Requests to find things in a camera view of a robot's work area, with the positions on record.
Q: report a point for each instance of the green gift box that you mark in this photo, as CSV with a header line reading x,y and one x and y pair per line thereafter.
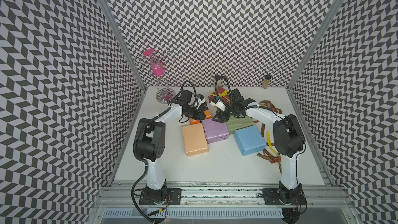
x,y
234,123

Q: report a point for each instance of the yellow ribbon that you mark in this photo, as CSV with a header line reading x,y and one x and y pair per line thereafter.
x,y
224,93
268,139

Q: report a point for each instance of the blue gift box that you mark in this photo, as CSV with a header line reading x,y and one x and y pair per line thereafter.
x,y
249,140

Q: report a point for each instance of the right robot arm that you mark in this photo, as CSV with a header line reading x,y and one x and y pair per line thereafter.
x,y
288,139

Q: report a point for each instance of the yellow ribbon on maroon box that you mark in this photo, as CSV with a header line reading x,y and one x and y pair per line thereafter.
x,y
224,93

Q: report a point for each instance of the maroon gift box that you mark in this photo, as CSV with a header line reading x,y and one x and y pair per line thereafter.
x,y
219,95

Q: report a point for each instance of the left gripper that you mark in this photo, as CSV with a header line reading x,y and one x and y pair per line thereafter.
x,y
199,114

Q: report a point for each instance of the brown spice shaker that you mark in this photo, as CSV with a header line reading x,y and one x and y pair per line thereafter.
x,y
266,81

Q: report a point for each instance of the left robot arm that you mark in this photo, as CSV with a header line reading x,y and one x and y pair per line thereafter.
x,y
150,139

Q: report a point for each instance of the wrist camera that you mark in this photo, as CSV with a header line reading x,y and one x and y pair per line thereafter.
x,y
219,104
200,103

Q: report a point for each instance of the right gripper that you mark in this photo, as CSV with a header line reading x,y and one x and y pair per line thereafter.
x,y
221,114

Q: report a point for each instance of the purple gift box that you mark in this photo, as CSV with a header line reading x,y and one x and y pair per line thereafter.
x,y
215,131

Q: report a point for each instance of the brown ribbon of purple box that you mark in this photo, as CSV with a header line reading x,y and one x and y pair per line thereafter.
x,y
267,154

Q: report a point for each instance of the peach gift box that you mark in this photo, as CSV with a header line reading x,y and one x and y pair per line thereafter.
x,y
194,138

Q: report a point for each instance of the orange gift box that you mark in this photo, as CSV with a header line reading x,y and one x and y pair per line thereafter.
x,y
200,115

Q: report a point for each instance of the white spice shaker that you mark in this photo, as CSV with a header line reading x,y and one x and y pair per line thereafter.
x,y
218,81

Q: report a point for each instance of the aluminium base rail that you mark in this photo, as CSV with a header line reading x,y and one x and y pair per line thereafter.
x,y
194,194

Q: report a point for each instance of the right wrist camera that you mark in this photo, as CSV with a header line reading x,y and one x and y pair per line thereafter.
x,y
219,104

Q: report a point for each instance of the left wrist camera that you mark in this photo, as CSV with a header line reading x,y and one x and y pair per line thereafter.
x,y
200,103

